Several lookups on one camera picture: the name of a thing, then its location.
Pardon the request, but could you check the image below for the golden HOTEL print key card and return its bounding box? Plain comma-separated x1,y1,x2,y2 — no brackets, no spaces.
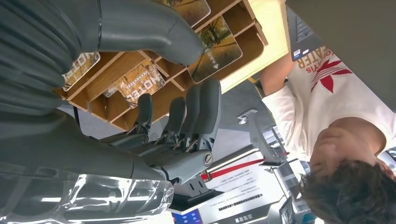
103,59,166,109
63,52,101,92

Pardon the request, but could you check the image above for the person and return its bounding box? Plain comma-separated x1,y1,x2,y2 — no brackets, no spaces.
259,46,396,224

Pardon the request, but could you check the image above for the white printed sign board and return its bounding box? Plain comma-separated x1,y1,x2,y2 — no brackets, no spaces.
198,161,302,224

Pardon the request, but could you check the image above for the grey laptop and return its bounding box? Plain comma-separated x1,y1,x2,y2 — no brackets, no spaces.
280,0,396,112

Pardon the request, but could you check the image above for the grey bracket stand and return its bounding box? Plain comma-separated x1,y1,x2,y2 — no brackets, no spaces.
236,108,299,168

